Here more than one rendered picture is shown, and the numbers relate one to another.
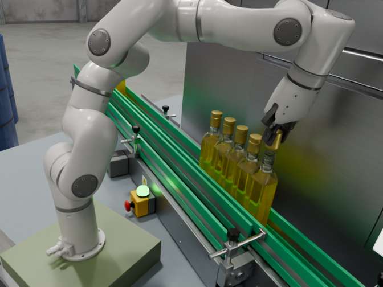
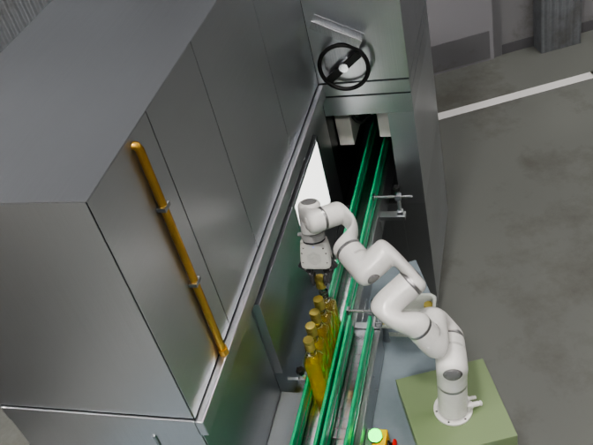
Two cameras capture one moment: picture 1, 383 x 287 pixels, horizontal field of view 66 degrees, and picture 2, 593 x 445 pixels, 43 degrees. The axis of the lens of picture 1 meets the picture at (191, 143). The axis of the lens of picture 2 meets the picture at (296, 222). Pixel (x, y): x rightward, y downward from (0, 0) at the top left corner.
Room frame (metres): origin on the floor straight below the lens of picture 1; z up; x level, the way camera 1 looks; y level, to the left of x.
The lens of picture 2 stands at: (1.70, 1.30, 2.95)
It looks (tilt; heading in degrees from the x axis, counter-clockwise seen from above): 39 degrees down; 236
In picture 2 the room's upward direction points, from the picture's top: 15 degrees counter-clockwise
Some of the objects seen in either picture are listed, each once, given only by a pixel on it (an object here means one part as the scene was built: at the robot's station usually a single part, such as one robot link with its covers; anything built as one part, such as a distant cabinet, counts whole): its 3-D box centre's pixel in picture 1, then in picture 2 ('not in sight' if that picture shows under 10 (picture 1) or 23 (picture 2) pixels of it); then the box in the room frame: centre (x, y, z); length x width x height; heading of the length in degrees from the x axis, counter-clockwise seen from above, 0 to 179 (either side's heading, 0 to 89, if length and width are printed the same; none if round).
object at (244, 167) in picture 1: (245, 190); (326, 333); (0.71, -0.17, 0.99); 0.06 x 0.06 x 0.21; 34
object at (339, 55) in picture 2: not in sight; (344, 65); (-0.07, -0.71, 1.49); 0.21 x 0.05 x 0.21; 123
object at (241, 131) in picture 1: (241, 134); (315, 316); (0.75, -0.14, 1.14); 0.04 x 0.04 x 0.04
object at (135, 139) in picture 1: (130, 143); not in sight; (1.00, 0.23, 0.94); 0.07 x 0.04 x 0.13; 123
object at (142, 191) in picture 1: (142, 190); (374, 434); (0.85, 0.15, 0.84); 0.05 x 0.05 x 0.03
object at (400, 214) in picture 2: not in sight; (394, 207); (-0.01, -0.49, 0.90); 0.17 x 0.05 x 0.23; 123
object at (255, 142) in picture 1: (255, 143); (319, 303); (0.71, -0.17, 1.14); 0.04 x 0.04 x 0.04
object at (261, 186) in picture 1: (257, 201); (330, 320); (0.66, -0.20, 0.99); 0.06 x 0.06 x 0.21; 34
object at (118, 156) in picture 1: (115, 163); not in sight; (1.08, 0.31, 0.79); 0.08 x 0.08 x 0.08; 33
